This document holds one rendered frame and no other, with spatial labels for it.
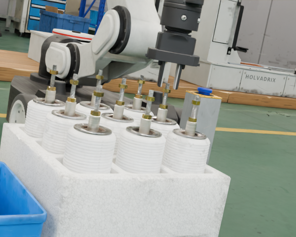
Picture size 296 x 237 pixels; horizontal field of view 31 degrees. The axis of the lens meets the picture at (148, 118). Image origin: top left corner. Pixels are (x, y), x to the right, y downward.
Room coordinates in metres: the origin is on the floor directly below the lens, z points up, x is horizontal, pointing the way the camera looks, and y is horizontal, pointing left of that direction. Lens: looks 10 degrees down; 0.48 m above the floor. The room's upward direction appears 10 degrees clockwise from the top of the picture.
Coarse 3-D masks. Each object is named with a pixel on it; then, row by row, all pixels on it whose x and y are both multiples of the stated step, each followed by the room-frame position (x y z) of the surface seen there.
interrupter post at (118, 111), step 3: (117, 105) 1.16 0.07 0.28; (114, 108) 1.17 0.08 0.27; (117, 108) 1.16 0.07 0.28; (120, 108) 1.16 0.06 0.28; (123, 108) 1.16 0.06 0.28; (114, 111) 1.16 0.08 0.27; (117, 111) 1.16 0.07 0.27; (120, 111) 1.16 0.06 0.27; (123, 111) 1.17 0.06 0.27; (114, 114) 1.16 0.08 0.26; (117, 114) 1.16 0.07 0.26; (120, 114) 1.16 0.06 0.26; (114, 117) 1.16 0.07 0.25; (117, 117) 1.16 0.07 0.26; (120, 117) 1.16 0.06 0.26
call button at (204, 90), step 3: (198, 87) 1.39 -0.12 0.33; (201, 87) 1.39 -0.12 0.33; (204, 87) 1.40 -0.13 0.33; (198, 90) 1.38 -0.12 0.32; (201, 90) 1.37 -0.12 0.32; (204, 90) 1.37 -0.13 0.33; (207, 90) 1.37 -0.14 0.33; (210, 90) 1.38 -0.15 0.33; (201, 93) 1.38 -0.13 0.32; (204, 93) 1.38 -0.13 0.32; (207, 93) 1.38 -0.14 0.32
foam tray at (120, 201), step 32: (0, 160) 1.21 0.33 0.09; (32, 160) 1.04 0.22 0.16; (32, 192) 1.02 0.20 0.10; (64, 192) 0.90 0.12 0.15; (96, 192) 0.94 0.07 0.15; (128, 192) 0.97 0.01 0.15; (160, 192) 1.01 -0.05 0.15; (192, 192) 1.06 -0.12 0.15; (224, 192) 1.11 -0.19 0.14; (64, 224) 0.91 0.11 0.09; (96, 224) 0.94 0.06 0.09; (128, 224) 0.98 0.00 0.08; (160, 224) 1.02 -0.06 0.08; (192, 224) 1.07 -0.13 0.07
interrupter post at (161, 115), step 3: (159, 108) 1.23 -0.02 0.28; (159, 111) 1.23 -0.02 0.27; (162, 111) 1.22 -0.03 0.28; (165, 111) 1.23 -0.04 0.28; (159, 114) 1.23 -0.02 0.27; (162, 114) 1.22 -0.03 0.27; (165, 114) 1.23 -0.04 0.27; (159, 117) 1.22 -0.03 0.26; (162, 117) 1.22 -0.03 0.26; (165, 117) 1.23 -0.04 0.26; (156, 120) 1.23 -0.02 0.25; (159, 120) 1.22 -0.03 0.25; (162, 120) 1.22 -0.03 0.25; (165, 120) 1.23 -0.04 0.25
